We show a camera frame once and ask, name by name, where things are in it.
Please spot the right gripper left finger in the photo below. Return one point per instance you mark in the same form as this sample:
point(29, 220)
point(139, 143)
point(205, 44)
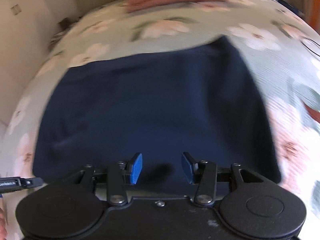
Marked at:
point(130, 170)

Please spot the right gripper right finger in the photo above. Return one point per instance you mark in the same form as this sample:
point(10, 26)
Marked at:
point(192, 169)

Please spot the navy blue garment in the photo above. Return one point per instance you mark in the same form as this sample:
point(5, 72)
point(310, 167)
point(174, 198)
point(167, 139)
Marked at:
point(201, 100)

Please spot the person's left hand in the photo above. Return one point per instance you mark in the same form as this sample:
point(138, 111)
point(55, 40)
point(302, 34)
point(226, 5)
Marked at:
point(3, 231)

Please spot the beige nightstand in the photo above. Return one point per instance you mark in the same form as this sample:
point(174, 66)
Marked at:
point(65, 27)

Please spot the white wardrobe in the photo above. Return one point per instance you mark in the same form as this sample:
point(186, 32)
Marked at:
point(26, 29)

